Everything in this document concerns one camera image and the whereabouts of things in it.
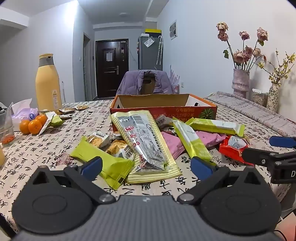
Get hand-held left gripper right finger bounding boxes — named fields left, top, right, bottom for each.
left=177, top=156, right=269, bottom=205

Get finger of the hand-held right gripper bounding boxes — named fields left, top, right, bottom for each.
left=269, top=136, right=296, bottom=149
left=242, top=148, right=296, bottom=171

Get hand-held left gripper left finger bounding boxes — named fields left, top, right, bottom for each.
left=27, top=156, right=116, bottom=205

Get lime green snack packet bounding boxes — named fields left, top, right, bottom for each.
left=70, top=136, right=135, bottom=191

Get white cracker snack packet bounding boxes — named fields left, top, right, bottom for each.
left=105, top=139, right=136, bottom=161
left=87, top=132, right=114, bottom=149

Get red snack packet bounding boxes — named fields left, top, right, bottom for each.
left=218, top=135, right=255, bottom=166

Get green white snack packet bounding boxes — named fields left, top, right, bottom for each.
left=186, top=118, right=246, bottom=137
left=172, top=119, right=213, bottom=163

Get large yellow-edged clear snack packet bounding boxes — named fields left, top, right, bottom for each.
left=110, top=110, right=183, bottom=184

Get small white grey snack packet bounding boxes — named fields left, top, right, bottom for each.
left=154, top=115, right=174, bottom=133

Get red orange cardboard box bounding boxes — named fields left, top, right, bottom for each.
left=110, top=93, right=218, bottom=132

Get quilted pink grey cloth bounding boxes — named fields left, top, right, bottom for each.
left=203, top=91, right=296, bottom=138

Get slim floral vase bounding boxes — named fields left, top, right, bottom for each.
left=266, top=83, right=280, bottom=113

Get glass jar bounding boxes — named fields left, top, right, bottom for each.
left=252, top=88, right=270, bottom=107

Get white green opened packet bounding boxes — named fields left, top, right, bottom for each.
left=38, top=112, right=56, bottom=136

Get orange mandarin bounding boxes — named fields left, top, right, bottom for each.
left=35, top=114, right=48, bottom=126
left=19, top=119, right=31, bottom=135
left=28, top=119, right=43, bottom=135

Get yellow flower branches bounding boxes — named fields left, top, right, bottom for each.
left=257, top=49, right=296, bottom=87

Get pink textured vase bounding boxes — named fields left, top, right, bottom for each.
left=232, top=69, right=250, bottom=98

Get purple tissue pack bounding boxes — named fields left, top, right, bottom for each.
left=10, top=98, right=39, bottom=132

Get yellow bottle with grey collar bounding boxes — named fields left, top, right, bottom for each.
left=35, top=53, right=63, bottom=112

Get purple puffer jacket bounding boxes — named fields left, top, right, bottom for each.
left=117, top=70, right=176, bottom=96

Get glass of juice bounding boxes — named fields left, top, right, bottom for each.
left=0, top=144, right=6, bottom=168

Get clear glass cup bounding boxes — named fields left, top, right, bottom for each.
left=0, top=108, right=16, bottom=146

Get dark entrance door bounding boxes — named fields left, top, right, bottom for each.
left=95, top=39, right=129, bottom=99

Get bunch of dried roses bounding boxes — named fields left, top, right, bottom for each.
left=216, top=22, right=269, bottom=71

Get wooden chair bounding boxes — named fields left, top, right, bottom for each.
left=139, top=71, right=157, bottom=95

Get grey interior door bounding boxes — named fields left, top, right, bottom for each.
left=83, top=33, right=92, bottom=100

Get pink feather decoration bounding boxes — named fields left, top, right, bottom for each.
left=170, top=65, right=180, bottom=85

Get grey refrigerator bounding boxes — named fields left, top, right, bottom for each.
left=138, top=32, right=163, bottom=70

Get white folded umbrella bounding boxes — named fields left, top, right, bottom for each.
left=157, top=36, right=164, bottom=65

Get wall picture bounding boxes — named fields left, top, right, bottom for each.
left=169, top=20, right=178, bottom=40

